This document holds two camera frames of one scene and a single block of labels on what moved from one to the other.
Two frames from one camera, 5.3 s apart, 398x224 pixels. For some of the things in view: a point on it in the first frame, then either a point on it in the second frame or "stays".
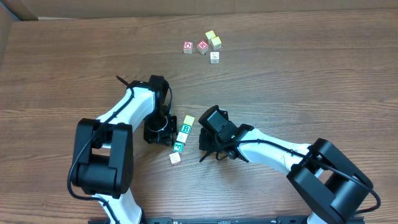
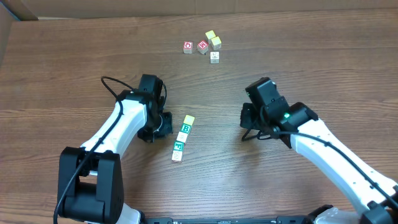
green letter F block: (178, 147) stays
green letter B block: (186, 128) stays
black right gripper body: (203, 140) → (246, 117)
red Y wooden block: (188, 120) stays
